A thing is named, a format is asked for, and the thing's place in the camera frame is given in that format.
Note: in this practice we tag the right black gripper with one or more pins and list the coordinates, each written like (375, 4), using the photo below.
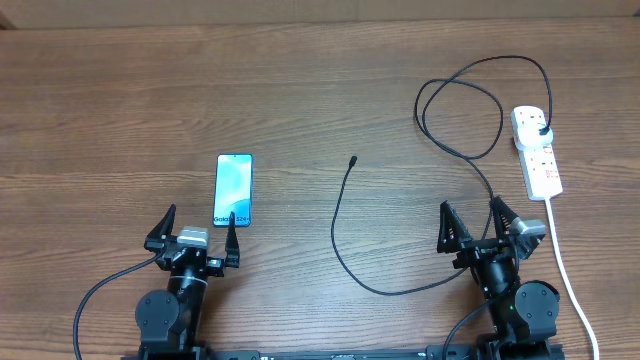
(473, 248)

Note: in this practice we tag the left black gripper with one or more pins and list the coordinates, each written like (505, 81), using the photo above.
(155, 239)

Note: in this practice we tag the blue Galaxy smartphone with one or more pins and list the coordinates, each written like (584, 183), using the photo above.
(233, 190)

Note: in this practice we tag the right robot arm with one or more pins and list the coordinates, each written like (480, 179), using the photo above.
(523, 313)

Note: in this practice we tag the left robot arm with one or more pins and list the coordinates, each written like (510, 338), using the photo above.
(169, 318)

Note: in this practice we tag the white charger plug adapter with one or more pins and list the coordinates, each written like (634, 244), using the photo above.
(530, 137)

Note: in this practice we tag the white power strip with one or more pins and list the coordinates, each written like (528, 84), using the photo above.
(539, 166)

